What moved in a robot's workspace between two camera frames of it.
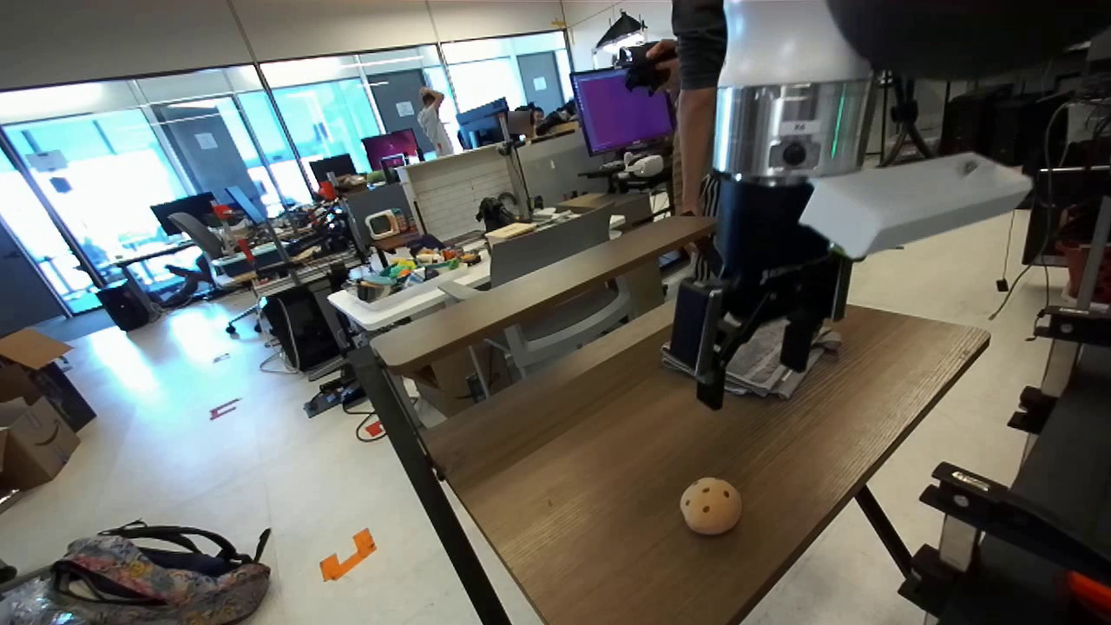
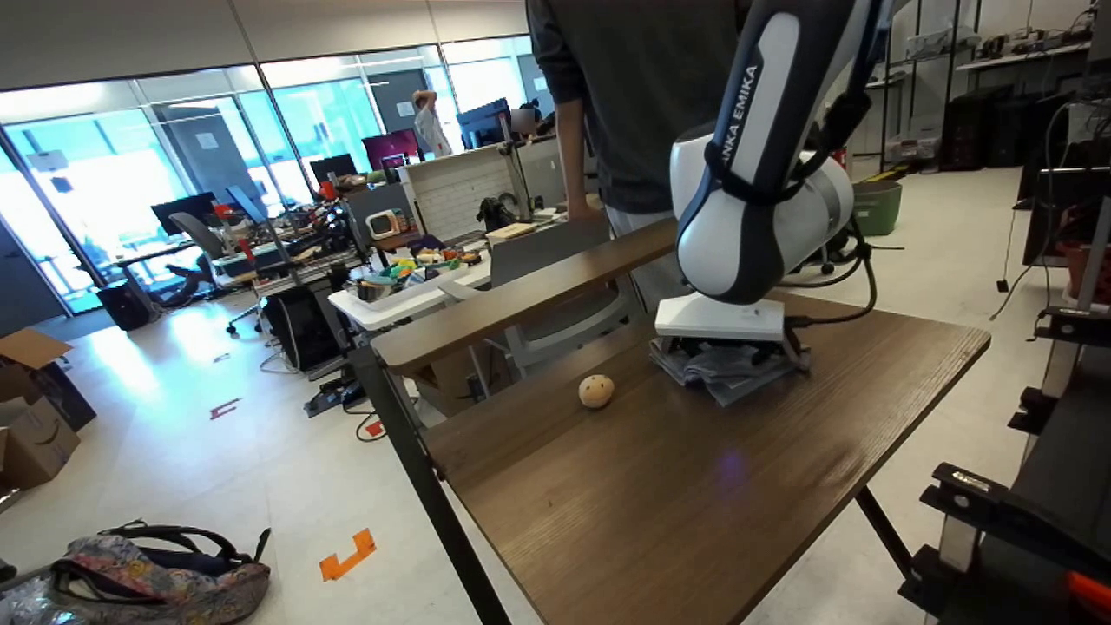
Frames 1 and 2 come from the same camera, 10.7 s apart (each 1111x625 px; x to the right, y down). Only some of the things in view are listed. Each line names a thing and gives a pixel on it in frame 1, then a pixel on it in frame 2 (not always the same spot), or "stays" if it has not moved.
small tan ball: x=708 y=503 → x=594 y=390
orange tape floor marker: x=335 y=566 stays
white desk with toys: x=412 y=274 stays
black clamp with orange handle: x=1003 y=558 stays
